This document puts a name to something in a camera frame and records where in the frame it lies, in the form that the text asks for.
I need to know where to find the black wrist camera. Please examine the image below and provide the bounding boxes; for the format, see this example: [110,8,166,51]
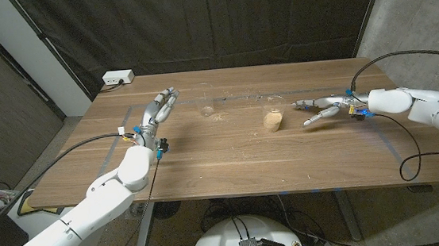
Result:
[155,137,171,160]
[350,107,376,122]

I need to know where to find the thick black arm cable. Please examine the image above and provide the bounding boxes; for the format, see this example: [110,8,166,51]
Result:
[347,48,439,92]
[0,129,152,239]

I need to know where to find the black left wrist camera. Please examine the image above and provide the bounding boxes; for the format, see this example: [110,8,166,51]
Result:
[155,137,171,160]

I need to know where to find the brown sugar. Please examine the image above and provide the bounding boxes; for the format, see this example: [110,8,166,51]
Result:
[261,108,285,133]

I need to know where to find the white power strip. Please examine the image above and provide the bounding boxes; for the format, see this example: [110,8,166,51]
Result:
[101,68,137,87]

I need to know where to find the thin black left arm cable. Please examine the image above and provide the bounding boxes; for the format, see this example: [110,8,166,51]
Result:
[102,159,168,246]

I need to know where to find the clear plastic cup holding sugar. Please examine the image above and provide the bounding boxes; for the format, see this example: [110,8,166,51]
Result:
[259,94,290,133]

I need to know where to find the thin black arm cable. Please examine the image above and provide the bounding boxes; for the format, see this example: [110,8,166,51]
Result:
[102,159,168,246]
[373,107,439,185]

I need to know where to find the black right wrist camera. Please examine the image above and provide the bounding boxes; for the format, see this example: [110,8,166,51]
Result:
[350,107,376,122]

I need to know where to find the grey table leg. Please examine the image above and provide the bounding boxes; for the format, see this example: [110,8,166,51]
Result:
[332,188,363,244]
[133,202,160,246]

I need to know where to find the spilled sugar crumbs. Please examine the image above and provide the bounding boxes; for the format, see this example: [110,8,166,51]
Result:
[210,112,230,123]

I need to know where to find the black power strip cable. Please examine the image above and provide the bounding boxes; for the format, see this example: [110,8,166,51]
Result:
[98,79,126,94]

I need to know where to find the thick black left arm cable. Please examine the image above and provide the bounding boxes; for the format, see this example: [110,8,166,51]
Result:
[0,129,152,239]

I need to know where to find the round black floor fan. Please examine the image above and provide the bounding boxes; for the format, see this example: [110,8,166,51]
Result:
[152,200,183,221]

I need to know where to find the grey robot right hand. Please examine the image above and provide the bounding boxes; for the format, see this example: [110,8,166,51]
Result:
[291,90,372,129]

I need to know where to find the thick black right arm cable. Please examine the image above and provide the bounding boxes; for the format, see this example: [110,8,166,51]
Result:
[347,48,439,92]

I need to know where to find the white wire connector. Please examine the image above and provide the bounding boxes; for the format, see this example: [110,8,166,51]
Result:
[117,125,133,143]

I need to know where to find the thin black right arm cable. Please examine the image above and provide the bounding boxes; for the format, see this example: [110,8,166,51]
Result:
[373,107,439,185]

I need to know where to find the yellow and black object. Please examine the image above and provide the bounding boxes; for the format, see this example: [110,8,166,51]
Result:
[13,186,60,217]

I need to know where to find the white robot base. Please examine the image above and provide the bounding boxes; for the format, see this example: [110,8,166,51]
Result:
[187,209,306,246]

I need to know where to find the black backdrop stand pole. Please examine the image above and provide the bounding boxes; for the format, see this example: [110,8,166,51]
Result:
[347,0,395,59]
[8,0,94,108]

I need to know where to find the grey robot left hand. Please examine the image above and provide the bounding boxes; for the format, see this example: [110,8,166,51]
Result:
[133,86,185,151]

